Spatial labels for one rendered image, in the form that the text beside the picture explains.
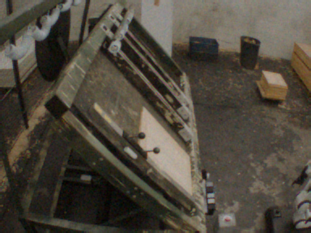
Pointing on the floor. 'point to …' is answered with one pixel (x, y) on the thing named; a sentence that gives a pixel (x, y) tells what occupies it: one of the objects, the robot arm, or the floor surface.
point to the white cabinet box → (159, 21)
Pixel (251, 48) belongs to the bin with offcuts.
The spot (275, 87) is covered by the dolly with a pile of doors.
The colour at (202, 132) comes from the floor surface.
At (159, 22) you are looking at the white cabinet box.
